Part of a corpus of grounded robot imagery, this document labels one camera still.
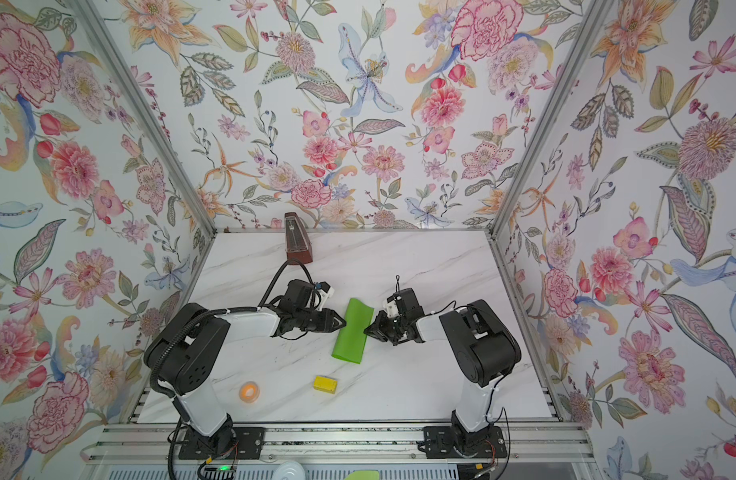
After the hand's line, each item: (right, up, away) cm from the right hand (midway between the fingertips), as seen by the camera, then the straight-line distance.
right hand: (363, 330), depth 94 cm
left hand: (-5, +2, -3) cm, 6 cm away
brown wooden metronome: (-24, +27, +13) cm, 38 cm away
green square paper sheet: (-4, -3, -2) cm, 5 cm away
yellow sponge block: (-10, -13, -11) cm, 19 cm away
